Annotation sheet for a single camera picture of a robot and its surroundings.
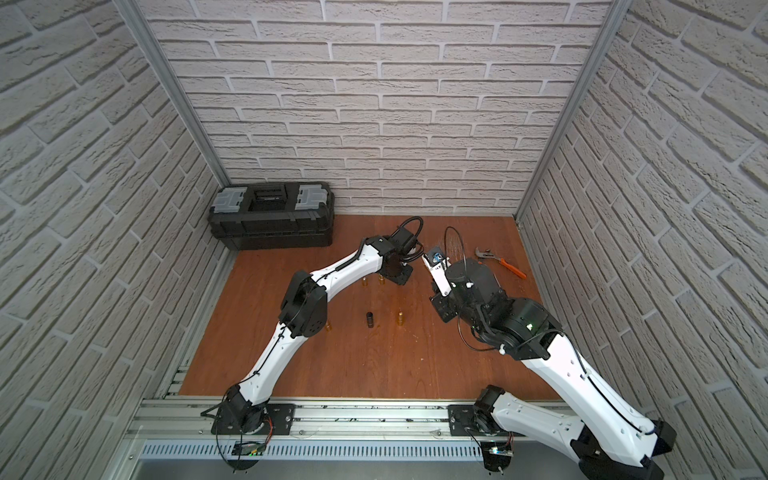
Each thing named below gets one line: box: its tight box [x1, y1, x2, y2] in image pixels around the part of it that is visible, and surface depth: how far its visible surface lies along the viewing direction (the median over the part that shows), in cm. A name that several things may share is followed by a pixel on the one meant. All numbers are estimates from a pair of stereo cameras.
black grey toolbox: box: [207, 182, 335, 251], surface depth 102 cm
